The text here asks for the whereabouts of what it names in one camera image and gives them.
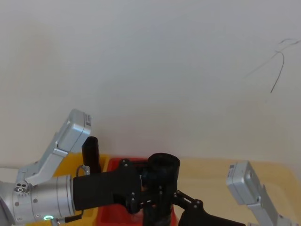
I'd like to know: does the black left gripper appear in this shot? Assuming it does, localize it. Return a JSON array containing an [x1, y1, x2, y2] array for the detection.
[[72, 159, 151, 211]]

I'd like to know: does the black cylindrical tube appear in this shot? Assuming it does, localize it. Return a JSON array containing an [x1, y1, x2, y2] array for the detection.
[[141, 153, 181, 226]]

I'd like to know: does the red plastic bin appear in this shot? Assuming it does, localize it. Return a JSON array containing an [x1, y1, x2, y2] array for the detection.
[[95, 157, 180, 226]]

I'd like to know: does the yellow plastic bin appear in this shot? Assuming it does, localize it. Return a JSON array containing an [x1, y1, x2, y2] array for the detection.
[[53, 153, 111, 226]]

